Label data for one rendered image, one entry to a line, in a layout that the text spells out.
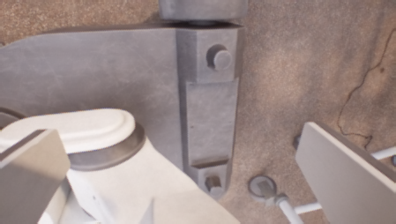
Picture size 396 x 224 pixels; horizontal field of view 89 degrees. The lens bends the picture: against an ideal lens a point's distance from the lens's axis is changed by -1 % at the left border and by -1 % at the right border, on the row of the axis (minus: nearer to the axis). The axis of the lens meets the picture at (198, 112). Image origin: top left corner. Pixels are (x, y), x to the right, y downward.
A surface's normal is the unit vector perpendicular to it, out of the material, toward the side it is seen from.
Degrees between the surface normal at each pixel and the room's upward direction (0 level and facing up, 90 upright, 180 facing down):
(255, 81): 0
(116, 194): 90
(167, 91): 0
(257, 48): 0
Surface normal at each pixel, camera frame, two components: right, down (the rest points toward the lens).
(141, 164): 0.00, -0.88
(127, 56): 0.24, 0.46
